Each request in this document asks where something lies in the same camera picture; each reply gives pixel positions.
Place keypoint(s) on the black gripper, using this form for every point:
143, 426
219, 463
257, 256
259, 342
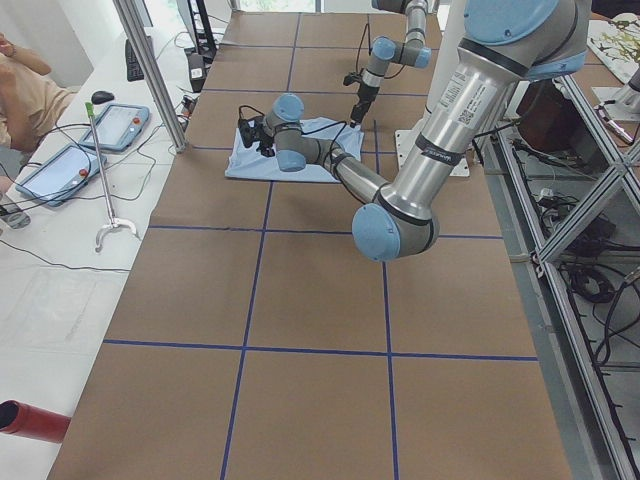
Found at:
265, 145
363, 95

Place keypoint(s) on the light blue t-shirt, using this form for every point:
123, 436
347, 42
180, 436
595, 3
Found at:
249, 163

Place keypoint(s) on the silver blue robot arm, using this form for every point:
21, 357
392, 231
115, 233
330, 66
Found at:
384, 51
502, 43

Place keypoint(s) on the black power adapter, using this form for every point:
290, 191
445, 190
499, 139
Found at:
196, 71

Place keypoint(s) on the far blue teach pendant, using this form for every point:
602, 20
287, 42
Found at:
118, 125

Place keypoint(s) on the blue teach pendant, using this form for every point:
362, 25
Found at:
118, 125
62, 175

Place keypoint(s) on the black keyboard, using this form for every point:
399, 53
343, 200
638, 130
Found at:
134, 71

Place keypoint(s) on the black computer mouse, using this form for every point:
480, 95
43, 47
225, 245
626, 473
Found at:
101, 97

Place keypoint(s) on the near blue teach pendant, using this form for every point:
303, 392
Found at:
62, 175

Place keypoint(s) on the person in beige shirt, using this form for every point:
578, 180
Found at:
31, 102

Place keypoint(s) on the red cylinder bottle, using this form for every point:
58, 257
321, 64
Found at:
31, 422

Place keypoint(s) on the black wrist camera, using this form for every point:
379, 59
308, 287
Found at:
250, 129
352, 78

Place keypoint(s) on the aluminium frame post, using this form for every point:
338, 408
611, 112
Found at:
134, 29

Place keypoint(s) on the green handled reacher grabber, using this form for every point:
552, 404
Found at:
114, 222

